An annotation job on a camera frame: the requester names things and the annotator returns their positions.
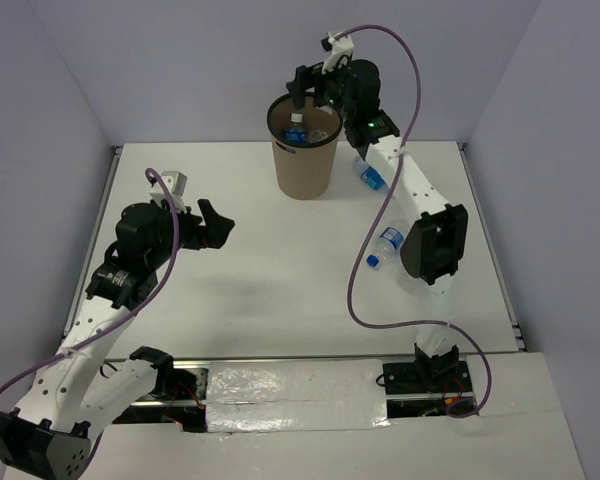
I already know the green label bottle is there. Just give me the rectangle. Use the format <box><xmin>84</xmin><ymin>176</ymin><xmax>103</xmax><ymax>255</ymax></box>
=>
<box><xmin>394</xmin><ymin>265</ymin><xmax>427</xmax><ymax>297</ymax></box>

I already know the bottle near bin, blue label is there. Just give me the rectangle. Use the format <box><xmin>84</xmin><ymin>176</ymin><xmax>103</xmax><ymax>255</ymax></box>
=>
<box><xmin>353</xmin><ymin>156</ymin><xmax>387</xmax><ymax>191</ymax></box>

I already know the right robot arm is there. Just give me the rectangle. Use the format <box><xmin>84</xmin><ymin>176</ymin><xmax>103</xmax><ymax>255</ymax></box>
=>
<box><xmin>287</xmin><ymin>55</ymin><xmax>469</xmax><ymax>392</ymax></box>

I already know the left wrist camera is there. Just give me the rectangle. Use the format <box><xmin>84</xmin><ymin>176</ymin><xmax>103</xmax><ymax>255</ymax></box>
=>
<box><xmin>149</xmin><ymin>171</ymin><xmax>187</xmax><ymax>212</ymax></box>

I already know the aluminium rail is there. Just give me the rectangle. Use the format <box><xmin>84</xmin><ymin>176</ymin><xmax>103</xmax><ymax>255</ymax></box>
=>
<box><xmin>104</xmin><ymin>352</ymin><xmax>421</xmax><ymax>364</ymax></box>

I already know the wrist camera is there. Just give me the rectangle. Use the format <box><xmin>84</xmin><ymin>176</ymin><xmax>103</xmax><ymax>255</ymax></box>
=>
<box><xmin>149</xmin><ymin>171</ymin><xmax>187</xmax><ymax>212</ymax></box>
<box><xmin>321</xmin><ymin>31</ymin><xmax>354</xmax><ymax>75</ymax></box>

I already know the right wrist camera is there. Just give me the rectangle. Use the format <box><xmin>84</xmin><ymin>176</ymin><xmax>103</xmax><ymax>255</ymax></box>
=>
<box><xmin>321</xmin><ymin>31</ymin><xmax>354</xmax><ymax>75</ymax></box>

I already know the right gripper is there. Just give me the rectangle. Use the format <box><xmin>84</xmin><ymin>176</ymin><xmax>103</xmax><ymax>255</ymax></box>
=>
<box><xmin>287</xmin><ymin>56</ymin><xmax>357</xmax><ymax>119</ymax></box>

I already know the brown paper bin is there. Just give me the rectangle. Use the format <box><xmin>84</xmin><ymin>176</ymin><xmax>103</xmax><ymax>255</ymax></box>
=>
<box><xmin>266</xmin><ymin>93</ymin><xmax>343</xmax><ymax>200</ymax></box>

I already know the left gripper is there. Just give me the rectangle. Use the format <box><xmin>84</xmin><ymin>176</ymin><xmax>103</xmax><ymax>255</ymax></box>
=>
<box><xmin>146</xmin><ymin>199</ymin><xmax>234</xmax><ymax>269</ymax></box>

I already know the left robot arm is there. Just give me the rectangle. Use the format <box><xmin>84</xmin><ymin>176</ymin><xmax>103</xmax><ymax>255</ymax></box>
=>
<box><xmin>0</xmin><ymin>199</ymin><xmax>235</xmax><ymax>479</ymax></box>

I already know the silver foil tape sheet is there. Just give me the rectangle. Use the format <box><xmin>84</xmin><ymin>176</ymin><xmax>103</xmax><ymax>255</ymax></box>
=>
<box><xmin>205</xmin><ymin>359</ymin><xmax>389</xmax><ymax>433</ymax></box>

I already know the clear bottle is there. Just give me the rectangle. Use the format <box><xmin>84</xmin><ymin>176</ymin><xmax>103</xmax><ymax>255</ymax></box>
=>
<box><xmin>307</xmin><ymin>129</ymin><xmax>330</xmax><ymax>144</ymax></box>

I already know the small bottle, blue cap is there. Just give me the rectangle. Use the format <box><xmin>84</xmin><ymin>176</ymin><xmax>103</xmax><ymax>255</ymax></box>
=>
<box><xmin>366</xmin><ymin>219</ymin><xmax>408</xmax><ymax>269</ymax></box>

